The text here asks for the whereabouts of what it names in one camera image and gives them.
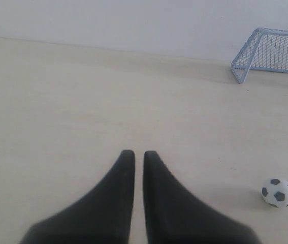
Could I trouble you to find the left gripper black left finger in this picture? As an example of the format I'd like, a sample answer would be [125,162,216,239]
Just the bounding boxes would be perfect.
[21,150,135,243]

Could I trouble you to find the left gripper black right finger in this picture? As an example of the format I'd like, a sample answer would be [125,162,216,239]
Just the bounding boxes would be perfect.
[143,151,257,243]

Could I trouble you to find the black and white soccer ball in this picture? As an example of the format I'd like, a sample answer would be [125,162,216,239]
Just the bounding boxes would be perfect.
[261,178,288,208]

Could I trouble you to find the white miniature soccer goal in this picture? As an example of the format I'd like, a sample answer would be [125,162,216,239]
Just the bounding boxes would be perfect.
[231,27,288,84]

